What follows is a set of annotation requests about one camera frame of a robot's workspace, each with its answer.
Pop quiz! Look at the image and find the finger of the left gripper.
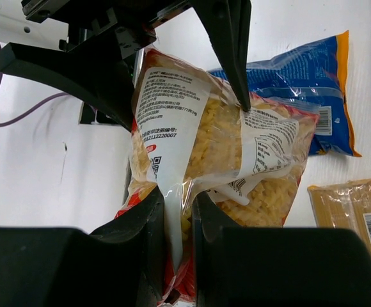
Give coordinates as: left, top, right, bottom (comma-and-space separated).
190, 0, 251, 111

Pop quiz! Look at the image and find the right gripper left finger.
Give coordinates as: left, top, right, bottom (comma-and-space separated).
0, 189, 166, 306

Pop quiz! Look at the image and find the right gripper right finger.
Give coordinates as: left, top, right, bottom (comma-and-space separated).
193, 193, 371, 306

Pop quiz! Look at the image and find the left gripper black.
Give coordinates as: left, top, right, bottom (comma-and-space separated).
0, 1, 195, 130

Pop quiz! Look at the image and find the red fusilli bag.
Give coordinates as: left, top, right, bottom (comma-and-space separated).
122, 48, 319, 304

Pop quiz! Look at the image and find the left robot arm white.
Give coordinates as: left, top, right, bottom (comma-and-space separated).
0, 0, 251, 129

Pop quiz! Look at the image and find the blue orange pasta bag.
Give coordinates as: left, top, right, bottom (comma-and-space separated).
206, 30, 363, 158

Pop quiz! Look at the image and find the yellow spaghetti bag near shelf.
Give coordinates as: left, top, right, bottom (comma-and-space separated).
308, 179, 371, 254

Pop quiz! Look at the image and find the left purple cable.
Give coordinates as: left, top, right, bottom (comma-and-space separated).
0, 40, 77, 127

